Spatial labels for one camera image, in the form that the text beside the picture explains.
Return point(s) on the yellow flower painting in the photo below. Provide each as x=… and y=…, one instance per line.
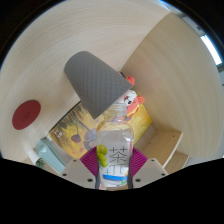
x=71, y=131

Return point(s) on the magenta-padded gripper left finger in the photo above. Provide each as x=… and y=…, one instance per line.
x=78, y=172

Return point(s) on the clear plastic drink bottle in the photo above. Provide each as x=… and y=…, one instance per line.
x=114, y=146

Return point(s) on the grey textured cup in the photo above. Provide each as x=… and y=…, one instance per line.
x=95, y=81

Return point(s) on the light wooden shelf unit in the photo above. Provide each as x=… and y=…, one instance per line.
x=165, y=146

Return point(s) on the red plush toy figure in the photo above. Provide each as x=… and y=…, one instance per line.
x=134, y=101

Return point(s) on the teal vase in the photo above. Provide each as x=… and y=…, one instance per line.
x=51, y=155

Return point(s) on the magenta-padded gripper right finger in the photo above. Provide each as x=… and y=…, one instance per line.
x=150, y=170

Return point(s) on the flat round red coaster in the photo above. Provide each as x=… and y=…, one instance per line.
x=26, y=114

